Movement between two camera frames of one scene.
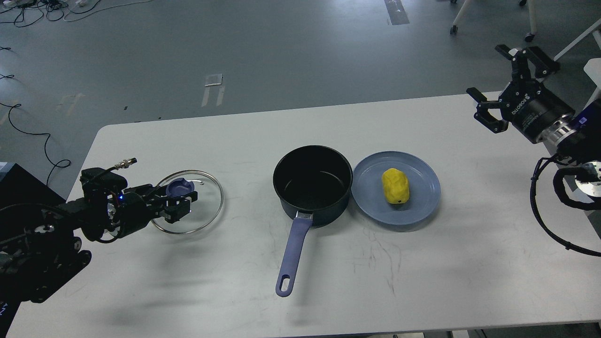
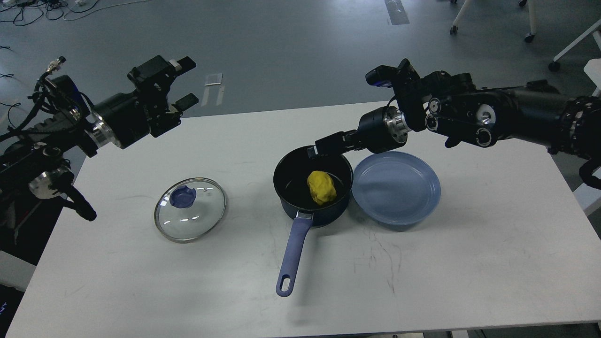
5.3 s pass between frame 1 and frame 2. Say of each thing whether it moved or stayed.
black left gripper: moved
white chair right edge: stayed
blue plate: stayed
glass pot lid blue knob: moved
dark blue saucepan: stayed
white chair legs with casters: stayed
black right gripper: moved
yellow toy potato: moved
